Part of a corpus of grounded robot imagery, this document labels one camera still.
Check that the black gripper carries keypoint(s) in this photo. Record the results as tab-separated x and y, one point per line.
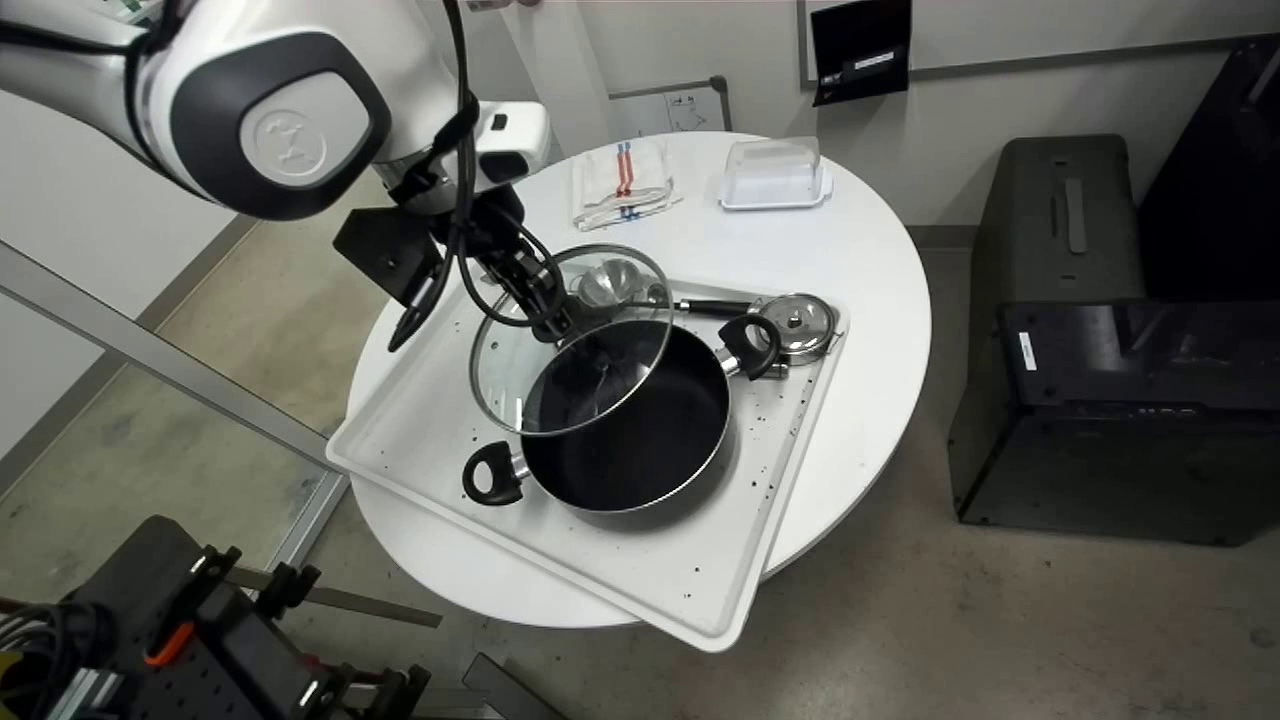
502	236

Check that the clear glass lid black knob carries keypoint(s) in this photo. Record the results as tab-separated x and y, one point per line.
506	374

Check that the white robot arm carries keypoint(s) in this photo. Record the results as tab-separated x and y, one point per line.
267	121

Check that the clear plastic bag with items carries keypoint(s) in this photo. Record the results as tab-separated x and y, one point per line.
627	185

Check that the clear plastic container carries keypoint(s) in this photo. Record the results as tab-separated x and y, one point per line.
773	176

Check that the white rectangular tray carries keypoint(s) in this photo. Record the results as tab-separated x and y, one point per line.
667	572

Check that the black equipment cart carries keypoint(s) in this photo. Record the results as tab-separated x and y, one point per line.
172	640

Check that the black equipment case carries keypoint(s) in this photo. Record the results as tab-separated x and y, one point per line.
1106	401

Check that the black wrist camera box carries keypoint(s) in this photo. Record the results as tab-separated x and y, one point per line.
386	254

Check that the white wall plate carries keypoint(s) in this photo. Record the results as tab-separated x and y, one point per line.
674	105

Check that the aluminium frame bar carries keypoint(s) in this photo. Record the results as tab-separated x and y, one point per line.
161	362

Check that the black wall sign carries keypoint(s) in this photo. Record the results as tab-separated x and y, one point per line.
862	46

